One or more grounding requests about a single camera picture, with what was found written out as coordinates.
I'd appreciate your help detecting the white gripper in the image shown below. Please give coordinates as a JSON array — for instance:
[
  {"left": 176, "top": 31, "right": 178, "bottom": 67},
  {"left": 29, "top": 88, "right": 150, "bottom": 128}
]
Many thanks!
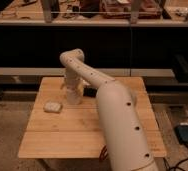
[{"left": 60, "top": 77, "right": 84, "bottom": 97}]

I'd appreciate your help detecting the white ceramic cup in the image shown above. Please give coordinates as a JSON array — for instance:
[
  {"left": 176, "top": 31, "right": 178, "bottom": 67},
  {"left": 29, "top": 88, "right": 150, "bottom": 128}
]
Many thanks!
[{"left": 66, "top": 89, "right": 82, "bottom": 105}]

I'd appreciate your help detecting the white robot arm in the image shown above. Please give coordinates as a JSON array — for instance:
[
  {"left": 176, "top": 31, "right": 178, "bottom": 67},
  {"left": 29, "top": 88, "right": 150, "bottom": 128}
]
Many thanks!
[{"left": 60, "top": 49, "right": 159, "bottom": 171}]

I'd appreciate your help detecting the black rectangular block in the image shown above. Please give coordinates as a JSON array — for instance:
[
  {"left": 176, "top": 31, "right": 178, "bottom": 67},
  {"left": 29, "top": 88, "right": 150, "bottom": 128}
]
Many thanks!
[{"left": 83, "top": 88, "right": 97, "bottom": 98}]

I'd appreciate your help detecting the white soap bar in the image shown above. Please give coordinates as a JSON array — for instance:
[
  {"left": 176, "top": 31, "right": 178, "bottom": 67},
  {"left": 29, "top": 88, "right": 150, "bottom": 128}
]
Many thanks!
[{"left": 43, "top": 102, "right": 62, "bottom": 113}]

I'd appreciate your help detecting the wooden folding table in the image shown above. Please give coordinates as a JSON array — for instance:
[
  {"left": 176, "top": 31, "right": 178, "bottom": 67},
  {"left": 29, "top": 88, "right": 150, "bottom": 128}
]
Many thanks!
[{"left": 18, "top": 77, "right": 166, "bottom": 159}]

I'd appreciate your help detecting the long shelf bench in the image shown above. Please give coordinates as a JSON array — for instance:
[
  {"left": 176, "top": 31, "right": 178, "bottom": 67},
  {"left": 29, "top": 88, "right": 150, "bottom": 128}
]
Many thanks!
[{"left": 0, "top": 0, "right": 188, "bottom": 27}]

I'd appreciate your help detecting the black pedal box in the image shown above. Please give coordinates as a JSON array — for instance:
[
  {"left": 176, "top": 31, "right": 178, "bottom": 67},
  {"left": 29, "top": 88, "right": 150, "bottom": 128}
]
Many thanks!
[{"left": 174, "top": 125, "right": 188, "bottom": 144}]

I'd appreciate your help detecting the black cable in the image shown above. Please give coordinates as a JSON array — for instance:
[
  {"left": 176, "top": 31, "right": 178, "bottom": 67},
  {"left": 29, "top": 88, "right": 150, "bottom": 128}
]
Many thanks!
[{"left": 162, "top": 142, "right": 188, "bottom": 171}]

